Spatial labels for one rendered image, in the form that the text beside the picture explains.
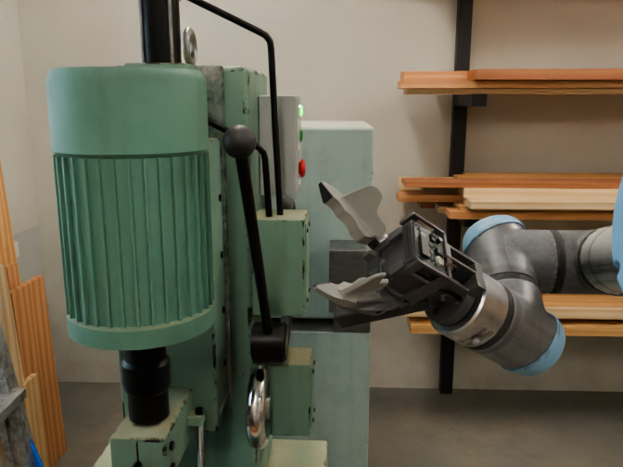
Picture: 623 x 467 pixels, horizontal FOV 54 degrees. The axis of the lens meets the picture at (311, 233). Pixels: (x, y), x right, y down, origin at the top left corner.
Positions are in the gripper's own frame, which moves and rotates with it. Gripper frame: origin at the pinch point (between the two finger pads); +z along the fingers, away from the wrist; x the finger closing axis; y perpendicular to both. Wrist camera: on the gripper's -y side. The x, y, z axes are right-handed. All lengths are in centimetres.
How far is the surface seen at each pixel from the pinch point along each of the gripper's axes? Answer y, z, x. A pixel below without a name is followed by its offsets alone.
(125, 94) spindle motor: -2.3, 22.7, -7.0
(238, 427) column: -42.8, -18.9, 2.0
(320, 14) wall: -76, -53, -220
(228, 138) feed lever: 2.4, 12.7, -3.6
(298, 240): -16.4, -9.7, -15.5
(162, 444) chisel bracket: -29.0, -0.7, 14.4
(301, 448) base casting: -55, -41, -5
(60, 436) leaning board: -224, -39, -59
